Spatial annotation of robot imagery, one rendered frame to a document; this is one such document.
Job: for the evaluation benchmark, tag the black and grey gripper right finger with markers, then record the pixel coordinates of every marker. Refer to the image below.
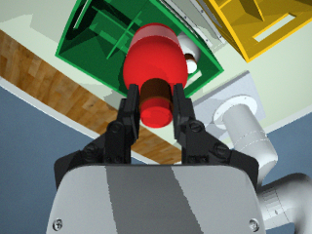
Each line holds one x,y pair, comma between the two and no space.
198,146

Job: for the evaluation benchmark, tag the green divided crate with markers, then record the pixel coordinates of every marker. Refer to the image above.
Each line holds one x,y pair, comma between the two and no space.
87,46

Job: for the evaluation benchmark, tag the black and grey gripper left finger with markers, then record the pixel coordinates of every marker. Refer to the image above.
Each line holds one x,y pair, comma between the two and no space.
113,146

